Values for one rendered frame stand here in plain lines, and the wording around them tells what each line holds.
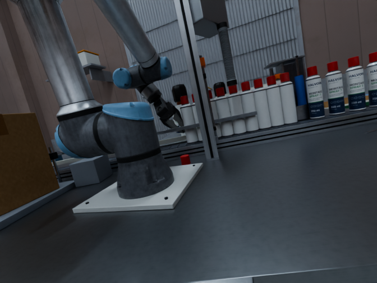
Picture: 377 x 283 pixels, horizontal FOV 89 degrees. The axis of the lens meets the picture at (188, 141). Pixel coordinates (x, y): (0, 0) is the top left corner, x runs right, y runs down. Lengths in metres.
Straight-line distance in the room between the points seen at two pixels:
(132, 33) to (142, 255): 0.56
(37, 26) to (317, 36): 3.71
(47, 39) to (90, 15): 4.66
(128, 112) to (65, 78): 0.18
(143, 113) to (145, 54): 0.27
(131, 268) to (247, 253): 0.15
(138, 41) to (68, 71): 0.23
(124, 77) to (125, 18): 0.22
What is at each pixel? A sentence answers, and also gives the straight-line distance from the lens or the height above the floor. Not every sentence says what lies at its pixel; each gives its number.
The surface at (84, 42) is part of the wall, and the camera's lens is 5.23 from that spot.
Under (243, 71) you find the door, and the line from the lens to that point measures 3.66.
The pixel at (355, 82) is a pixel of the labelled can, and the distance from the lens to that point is 0.99.
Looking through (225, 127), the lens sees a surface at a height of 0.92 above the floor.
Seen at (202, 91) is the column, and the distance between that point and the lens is 0.66.
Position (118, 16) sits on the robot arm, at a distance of 0.64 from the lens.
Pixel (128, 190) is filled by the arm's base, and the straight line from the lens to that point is 0.48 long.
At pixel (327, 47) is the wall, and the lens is 3.93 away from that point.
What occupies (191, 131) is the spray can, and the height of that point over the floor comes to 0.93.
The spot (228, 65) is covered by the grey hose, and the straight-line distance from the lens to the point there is 0.73.
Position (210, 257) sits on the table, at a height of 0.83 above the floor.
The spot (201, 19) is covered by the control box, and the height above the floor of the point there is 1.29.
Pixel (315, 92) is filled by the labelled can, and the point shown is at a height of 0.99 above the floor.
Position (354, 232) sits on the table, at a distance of 0.32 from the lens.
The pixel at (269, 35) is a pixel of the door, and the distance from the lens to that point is 3.78.
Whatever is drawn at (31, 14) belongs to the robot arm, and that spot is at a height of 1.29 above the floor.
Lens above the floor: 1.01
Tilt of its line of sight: 8 degrees down
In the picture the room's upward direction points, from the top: 12 degrees counter-clockwise
